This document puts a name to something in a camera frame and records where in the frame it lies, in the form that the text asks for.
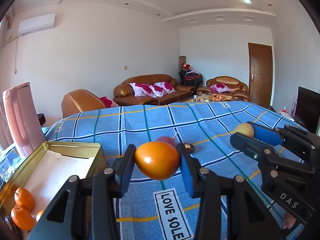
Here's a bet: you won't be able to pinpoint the small yellow-green fruit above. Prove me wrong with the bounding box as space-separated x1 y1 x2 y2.
233 123 254 138

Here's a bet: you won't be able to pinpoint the large front mandarin orange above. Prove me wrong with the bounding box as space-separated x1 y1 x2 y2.
14 187 35 211

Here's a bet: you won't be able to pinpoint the dark mangosteen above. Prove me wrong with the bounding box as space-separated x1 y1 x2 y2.
4 216 23 240
184 144 195 154

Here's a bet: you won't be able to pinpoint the small smooth orange kumquat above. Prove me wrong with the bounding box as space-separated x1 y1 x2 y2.
135 141 180 180

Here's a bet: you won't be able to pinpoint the purple passion fruit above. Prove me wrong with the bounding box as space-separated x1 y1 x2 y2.
156 131 178 148

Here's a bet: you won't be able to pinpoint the right hand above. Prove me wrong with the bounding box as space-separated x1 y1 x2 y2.
283 212 296 229

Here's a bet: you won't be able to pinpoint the black television screen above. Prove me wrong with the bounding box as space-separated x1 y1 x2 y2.
294 87 320 134

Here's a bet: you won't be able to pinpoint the brown leather armchair right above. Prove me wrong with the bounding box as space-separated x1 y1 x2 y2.
196 76 250 102

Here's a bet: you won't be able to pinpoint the brown leather armchair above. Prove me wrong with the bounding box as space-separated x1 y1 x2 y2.
196 76 250 102
61 89 106 118

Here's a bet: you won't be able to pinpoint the gold metal tin tray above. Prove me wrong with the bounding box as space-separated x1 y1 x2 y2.
0 141 109 240

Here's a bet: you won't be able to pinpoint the floral pillow on armchair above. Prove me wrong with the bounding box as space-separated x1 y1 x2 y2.
210 83 232 93

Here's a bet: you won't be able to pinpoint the blue plaid tablecloth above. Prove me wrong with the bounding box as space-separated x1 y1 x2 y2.
4 100 311 240

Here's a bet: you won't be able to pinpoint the coffee table with items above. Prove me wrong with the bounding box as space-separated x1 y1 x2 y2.
192 94 233 102

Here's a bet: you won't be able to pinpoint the brown wooden door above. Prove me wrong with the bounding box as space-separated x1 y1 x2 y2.
248 43 273 108

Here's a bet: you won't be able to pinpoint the clear glass water bottle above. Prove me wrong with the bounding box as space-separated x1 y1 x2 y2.
0 144 15 183

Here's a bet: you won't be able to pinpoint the stacked dark chairs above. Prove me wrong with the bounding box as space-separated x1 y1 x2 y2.
179 63 203 88

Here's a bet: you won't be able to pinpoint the dark stool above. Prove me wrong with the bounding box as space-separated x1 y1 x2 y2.
37 113 46 126

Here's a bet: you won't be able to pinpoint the pink curtain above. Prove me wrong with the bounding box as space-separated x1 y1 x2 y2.
0 4 16 151

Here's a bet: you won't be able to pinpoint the red pillow on near armchair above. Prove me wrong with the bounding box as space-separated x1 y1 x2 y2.
99 96 119 108

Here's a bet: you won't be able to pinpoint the brown leather armchair near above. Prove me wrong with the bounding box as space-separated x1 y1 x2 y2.
61 89 106 118

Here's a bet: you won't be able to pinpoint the floral pillow right on sofa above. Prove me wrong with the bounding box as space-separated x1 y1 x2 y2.
149 82 176 98

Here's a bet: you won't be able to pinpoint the floral pillow on sofa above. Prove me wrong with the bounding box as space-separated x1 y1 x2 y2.
130 82 156 98
149 82 176 98

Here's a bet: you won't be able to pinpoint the brown leather three-seat sofa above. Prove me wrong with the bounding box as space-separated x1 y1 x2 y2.
113 74 196 106

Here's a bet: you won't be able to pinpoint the pink electric kettle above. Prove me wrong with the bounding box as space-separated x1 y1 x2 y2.
3 82 46 159

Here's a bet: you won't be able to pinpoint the floral pillow left on sofa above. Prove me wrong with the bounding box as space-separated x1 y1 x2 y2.
130 82 156 98

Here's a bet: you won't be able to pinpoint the white wall air conditioner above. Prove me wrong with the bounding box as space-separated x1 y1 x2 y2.
18 14 56 36

